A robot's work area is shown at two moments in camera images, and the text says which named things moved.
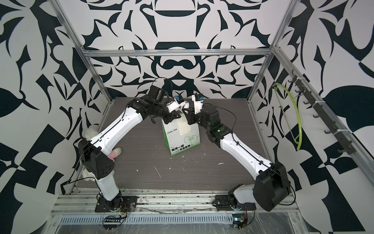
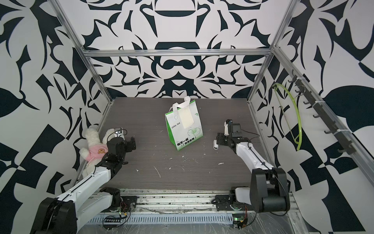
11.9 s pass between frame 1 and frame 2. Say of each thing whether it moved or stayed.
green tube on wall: stayed
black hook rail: stayed
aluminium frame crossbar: stayed
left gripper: moved
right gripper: moved
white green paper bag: moved
